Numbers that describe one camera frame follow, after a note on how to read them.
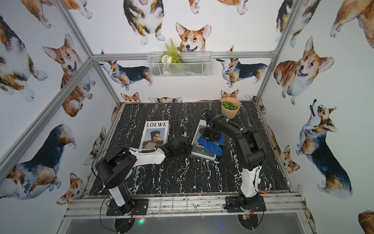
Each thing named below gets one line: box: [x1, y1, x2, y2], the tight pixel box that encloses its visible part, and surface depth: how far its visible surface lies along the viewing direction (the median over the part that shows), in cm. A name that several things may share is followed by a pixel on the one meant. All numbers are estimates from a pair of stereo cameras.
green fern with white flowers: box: [160, 38, 182, 76], surface depth 84 cm
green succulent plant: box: [222, 101, 238, 111], surface depth 106 cm
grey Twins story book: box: [190, 119, 217, 161], surface depth 92 cm
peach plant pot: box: [221, 97, 242, 119], surface depth 106 cm
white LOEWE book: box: [139, 120, 169, 150], surface depth 100 cm
